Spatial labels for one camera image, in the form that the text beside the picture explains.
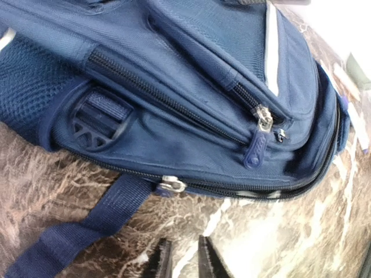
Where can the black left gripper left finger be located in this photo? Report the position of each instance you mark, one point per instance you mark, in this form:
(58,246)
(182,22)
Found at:
(159,264)

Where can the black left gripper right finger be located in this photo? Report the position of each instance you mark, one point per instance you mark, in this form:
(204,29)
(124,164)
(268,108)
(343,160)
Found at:
(209,262)

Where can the navy blue student backpack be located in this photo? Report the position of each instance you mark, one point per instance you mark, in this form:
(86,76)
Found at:
(218,98)

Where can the white marker purple cap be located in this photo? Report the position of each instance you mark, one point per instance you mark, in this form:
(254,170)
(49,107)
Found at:
(358,125)

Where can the pale green ceramic bowl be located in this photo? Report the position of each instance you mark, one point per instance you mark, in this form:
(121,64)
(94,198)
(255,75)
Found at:
(357,73)

